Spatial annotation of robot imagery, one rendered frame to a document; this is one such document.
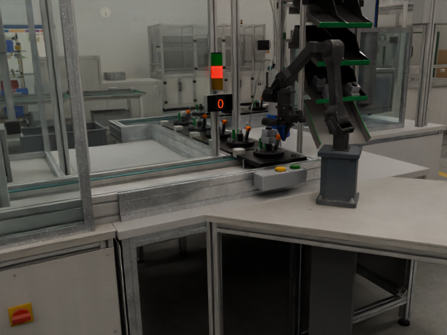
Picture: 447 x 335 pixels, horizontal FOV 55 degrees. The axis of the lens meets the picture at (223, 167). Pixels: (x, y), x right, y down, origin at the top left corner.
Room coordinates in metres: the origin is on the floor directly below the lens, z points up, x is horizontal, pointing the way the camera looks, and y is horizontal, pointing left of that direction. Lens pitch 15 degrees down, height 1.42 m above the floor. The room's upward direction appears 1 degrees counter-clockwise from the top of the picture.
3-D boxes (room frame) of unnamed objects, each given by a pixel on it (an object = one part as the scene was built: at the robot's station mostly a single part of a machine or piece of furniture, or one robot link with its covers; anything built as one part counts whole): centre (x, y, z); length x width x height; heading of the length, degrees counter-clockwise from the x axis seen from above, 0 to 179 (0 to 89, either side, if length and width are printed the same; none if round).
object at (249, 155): (1.87, -0.20, 0.96); 0.24 x 0.24 x 0.02; 27
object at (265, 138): (1.88, -0.20, 1.06); 0.08 x 0.04 x 0.07; 27
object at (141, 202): (1.61, -0.03, 0.91); 0.89 x 0.06 x 0.11; 117
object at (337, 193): (1.56, -0.44, 0.96); 0.15 x 0.15 x 0.20; 68
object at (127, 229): (2.27, 0.00, 0.84); 1.50 x 1.41 x 0.03; 117
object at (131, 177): (1.76, 0.07, 0.91); 0.84 x 0.28 x 0.10; 117
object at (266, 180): (1.64, -0.23, 0.93); 0.21 x 0.07 x 0.06; 117
